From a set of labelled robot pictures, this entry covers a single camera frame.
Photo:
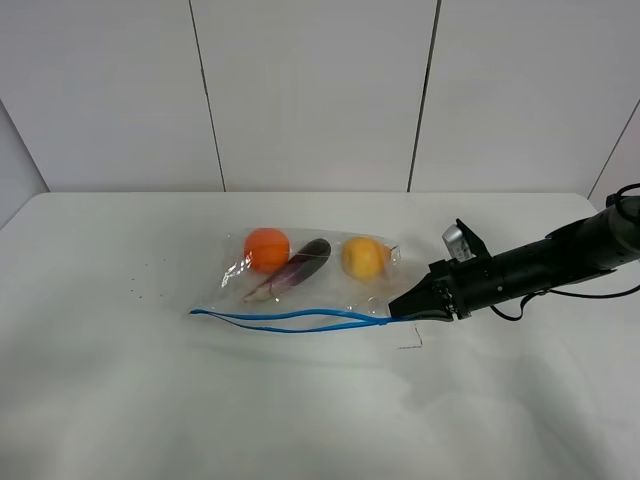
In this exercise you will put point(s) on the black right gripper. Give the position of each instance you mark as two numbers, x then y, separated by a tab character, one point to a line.
465	287

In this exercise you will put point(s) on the clear zip bag blue seal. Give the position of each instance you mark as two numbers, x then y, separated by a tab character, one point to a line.
330	300

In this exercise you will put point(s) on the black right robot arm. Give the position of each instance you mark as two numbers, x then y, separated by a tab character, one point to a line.
586	249

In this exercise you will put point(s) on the yellow pear fruit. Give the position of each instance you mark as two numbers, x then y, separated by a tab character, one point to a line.
364	258

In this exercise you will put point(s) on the purple eggplant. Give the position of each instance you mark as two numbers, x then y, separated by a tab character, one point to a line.
299	268

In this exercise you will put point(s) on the orange round fruit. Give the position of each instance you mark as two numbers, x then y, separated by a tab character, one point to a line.
266	250

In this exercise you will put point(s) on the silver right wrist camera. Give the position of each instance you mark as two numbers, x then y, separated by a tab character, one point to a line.
462	243

